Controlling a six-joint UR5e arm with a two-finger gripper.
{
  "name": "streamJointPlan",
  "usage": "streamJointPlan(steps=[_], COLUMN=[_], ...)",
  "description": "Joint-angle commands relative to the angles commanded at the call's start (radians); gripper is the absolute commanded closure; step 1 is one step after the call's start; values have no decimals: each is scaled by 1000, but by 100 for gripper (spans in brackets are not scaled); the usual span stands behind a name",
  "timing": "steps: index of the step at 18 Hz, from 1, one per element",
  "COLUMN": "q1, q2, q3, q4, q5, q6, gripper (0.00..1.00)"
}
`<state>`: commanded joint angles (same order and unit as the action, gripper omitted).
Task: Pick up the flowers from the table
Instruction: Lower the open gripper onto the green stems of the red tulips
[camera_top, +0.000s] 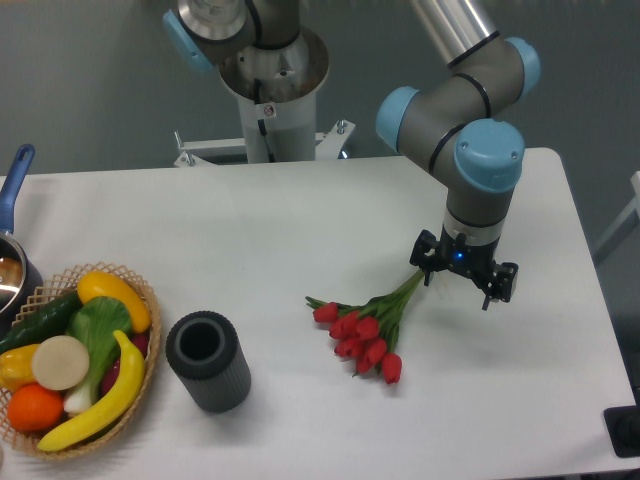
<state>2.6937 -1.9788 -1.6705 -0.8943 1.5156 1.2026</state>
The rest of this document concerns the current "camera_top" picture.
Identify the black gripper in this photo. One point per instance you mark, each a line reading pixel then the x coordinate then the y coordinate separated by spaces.
pixel 467 252

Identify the blue handled saucepan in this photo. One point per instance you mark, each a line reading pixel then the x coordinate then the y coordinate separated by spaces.
pixel 19 277

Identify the yellow banana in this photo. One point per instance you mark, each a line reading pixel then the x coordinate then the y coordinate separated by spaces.
pixel 84 425

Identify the orange fruit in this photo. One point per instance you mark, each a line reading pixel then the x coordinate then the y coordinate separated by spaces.
pixel 33 408

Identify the grey ribbed cylindrical vase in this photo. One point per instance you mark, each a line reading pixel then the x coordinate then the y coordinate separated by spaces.
pixel 204 351

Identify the red vegetable in basket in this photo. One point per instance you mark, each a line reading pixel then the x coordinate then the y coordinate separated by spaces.
pixel 126 373

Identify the green bok choy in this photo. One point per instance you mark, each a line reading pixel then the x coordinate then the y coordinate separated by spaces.
pixel 93 325

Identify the white frame at right edge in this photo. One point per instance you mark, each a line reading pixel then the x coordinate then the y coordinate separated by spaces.
pixel 620 228

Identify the black device at table edge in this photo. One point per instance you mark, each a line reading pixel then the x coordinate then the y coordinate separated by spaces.
pixel 623 428

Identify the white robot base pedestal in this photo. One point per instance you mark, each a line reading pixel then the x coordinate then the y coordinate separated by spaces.
pixel 276 92

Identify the red tulip bouquet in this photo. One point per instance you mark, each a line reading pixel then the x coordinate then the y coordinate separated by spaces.
pixel 368 334

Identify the beige round disc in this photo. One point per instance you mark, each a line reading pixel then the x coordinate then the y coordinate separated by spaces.
pixel 60 363

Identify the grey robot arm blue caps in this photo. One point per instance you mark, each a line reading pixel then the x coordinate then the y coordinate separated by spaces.
pixel 451 133

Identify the yellow lemon squash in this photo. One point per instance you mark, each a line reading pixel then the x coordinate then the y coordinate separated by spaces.
pixel 102 284

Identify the yellow bell pepper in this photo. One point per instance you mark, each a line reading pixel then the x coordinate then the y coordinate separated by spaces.
pixel 16 370

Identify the green cucumber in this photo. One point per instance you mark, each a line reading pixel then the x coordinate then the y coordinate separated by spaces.
pixel 50 320

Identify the woven wicker basket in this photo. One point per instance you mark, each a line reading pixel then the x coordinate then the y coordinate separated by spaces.
pixel 59 285

